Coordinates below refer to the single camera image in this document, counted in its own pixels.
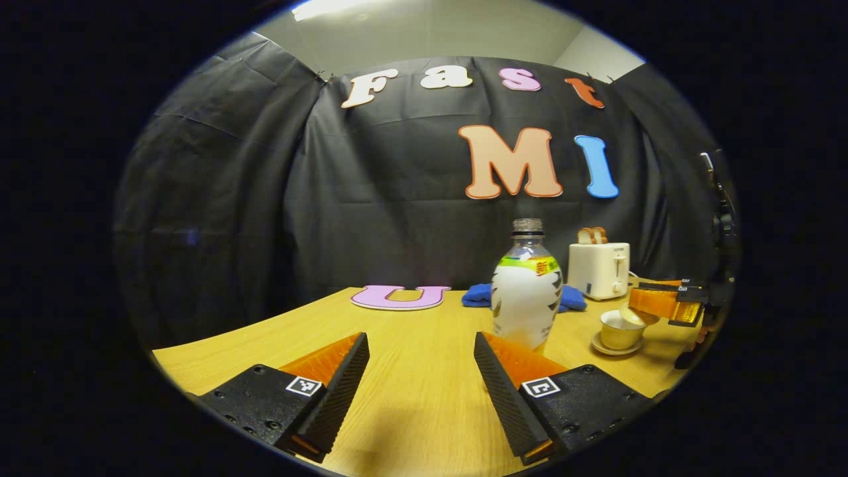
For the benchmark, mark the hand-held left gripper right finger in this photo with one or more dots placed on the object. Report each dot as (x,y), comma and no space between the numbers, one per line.
(503,397)

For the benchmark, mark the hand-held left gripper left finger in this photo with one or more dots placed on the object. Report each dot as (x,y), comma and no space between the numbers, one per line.
(341,391)

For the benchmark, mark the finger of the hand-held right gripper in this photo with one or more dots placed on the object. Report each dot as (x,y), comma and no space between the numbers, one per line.
(666,286)
(662,305)

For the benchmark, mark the cream ceramic teacup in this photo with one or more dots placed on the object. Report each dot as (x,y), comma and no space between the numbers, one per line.
(619,334)

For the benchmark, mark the clear labelled water bottle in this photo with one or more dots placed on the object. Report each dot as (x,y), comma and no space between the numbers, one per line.
(527,298)

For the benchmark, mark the cream ceramic saucer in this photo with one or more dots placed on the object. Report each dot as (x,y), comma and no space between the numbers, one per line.
(613,350)

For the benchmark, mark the cream toaster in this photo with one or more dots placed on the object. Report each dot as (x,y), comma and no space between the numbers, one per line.
(596,271)

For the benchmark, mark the toasted bread slice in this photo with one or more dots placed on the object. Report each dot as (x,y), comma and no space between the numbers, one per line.
(585,236)
(600,235)

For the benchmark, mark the purple foam letter cutout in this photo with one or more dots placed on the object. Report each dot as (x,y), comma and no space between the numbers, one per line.
(371,299)

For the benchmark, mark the blue folded towel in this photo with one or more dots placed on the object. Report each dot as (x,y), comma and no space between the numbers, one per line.
(477,296)

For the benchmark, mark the black backdrop cloth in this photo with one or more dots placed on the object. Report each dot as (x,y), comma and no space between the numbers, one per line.
(298,199)

